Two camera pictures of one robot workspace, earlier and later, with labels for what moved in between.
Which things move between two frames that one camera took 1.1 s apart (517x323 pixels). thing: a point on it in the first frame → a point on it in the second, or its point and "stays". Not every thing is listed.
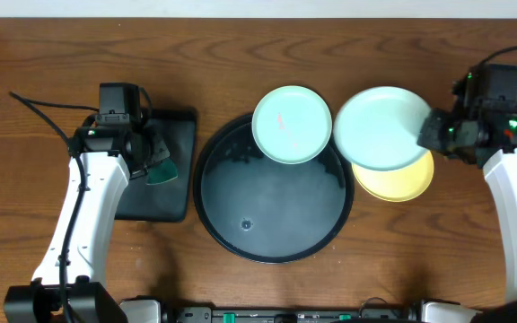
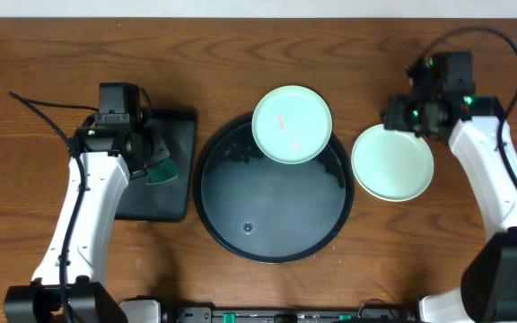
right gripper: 426,135 → 395,117
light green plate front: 377,128 → 391,165
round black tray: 268,211 stays
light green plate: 292,125 stays
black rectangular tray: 171,200 stays
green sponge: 162,171 stays
